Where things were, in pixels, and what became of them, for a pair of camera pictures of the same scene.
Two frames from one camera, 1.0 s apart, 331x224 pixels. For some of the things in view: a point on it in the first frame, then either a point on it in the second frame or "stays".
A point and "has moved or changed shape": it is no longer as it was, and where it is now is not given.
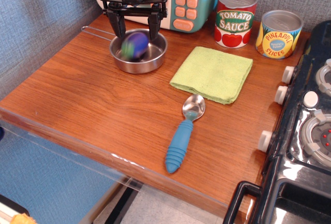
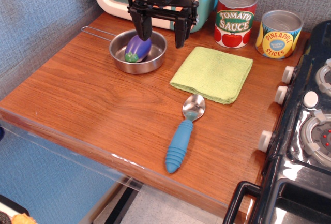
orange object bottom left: [23, 219] stays
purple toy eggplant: [134, 46] has moved or changed shape
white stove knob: [281, 94] stays
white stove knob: [287, 74] stays
